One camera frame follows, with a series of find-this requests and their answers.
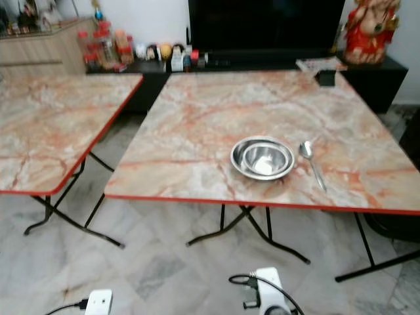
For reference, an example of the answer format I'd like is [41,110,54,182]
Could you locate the tall red-lidded clear jar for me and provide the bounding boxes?
[95,22,116,70]

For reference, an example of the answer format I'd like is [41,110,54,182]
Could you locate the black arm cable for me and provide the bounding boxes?
[228,273,306,315]
[47,299,90,315]

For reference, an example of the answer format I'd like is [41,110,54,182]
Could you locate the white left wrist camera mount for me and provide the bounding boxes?
[85,289,114,315]

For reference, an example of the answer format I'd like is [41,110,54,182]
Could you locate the white labelled bottle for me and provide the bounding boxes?
[171,47,185,72]

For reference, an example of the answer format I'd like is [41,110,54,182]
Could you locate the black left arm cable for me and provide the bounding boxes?
[47,299,90,315]

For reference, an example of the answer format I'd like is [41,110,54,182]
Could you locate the yellow round jar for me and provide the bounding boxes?
[159,43,173,62]

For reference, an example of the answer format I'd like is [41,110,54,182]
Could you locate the small marble folding table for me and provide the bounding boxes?
[0,73,144,249]

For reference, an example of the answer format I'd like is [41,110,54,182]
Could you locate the black television console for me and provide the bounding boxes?
[84,54,410,116]

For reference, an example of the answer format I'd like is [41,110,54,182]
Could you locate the orange snack jar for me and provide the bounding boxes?
[114,29,132,65]

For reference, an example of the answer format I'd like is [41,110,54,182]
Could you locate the light wooden cabinet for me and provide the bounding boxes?
[0,18,97,78]

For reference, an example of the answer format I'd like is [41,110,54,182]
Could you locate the red and gold figurine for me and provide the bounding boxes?
[343,0,401,66]

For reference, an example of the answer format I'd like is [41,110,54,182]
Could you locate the small black box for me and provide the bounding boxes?
[315,68,341,87]

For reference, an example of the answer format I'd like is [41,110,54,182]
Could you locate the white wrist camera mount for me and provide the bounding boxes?
[243,266,287,315]
[85,289,114,315]

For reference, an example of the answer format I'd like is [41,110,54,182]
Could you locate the small steel bowl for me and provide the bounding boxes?
[243,142,293,176]

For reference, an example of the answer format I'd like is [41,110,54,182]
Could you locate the large marble folding table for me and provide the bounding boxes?
[104,68,420,284]

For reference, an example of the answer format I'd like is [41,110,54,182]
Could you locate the wide steel bowl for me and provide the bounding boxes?
[230,136,297,181]

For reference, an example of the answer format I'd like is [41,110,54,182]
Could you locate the steel spoon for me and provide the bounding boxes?
[299,140,328,192]

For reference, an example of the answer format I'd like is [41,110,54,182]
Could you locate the black round stool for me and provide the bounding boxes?
[364,212,420,243]

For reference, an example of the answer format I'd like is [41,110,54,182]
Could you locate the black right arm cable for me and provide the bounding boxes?
[228,273,306,315]

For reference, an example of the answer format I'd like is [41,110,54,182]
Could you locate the black flat television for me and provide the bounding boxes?
[188,0,348,54]

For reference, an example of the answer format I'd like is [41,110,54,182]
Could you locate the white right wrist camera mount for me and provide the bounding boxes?
[243,266,287,315]

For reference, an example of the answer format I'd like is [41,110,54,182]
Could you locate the small red-lidded jar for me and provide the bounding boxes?
[76,31,98,72]

